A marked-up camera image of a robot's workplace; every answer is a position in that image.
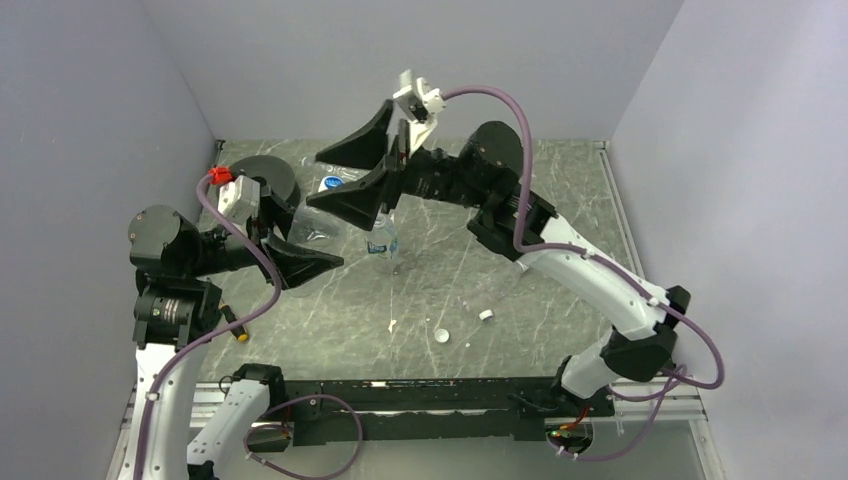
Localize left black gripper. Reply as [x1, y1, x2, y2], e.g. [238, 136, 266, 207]
[186, 184, 343, 286]

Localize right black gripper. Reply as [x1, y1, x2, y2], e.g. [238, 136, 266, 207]
[307, 100, 491, 231]

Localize clear bottle white cap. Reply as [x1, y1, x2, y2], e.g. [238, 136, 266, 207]
[286, 202, 346, 249]

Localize labelled water bottle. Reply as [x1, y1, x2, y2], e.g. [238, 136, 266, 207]
[365, 213, 399, 275]

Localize blue white bottle cap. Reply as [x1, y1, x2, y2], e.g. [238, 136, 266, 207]
[317, 175, 345, 193]

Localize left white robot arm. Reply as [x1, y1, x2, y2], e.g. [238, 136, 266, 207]
[120, 177, 343, 479]

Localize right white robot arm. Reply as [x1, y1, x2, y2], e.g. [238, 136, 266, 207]
[307, 101, 689, 415]

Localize black spool disc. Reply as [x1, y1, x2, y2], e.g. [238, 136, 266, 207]
[230, 155, 301, 210]

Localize yellow tipped screwdriver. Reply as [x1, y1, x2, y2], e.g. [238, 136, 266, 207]
[219, 303, 250, 343]

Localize loose white cap near front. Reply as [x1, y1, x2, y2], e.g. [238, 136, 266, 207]
[433, 329, 450, 344]

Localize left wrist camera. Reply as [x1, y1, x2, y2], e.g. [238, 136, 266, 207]
[208, 167, 261, 226]

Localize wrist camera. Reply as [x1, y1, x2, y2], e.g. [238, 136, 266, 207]
[208, 167, 261, 226]
[393, 69, 445, 155]

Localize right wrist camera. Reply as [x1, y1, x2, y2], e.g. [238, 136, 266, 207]
[393, 69, 445, 155]

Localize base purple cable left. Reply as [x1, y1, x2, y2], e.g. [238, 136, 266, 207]
[242, 394, 365, 480]

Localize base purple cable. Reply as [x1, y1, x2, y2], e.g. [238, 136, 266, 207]
[242, 394, 365, 480]
[547, 364, 690, 464]

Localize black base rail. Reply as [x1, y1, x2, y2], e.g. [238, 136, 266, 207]
[261, 377, 615, 446]

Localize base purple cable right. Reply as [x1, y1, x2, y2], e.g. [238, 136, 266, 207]
[547, 364, 690, 464]

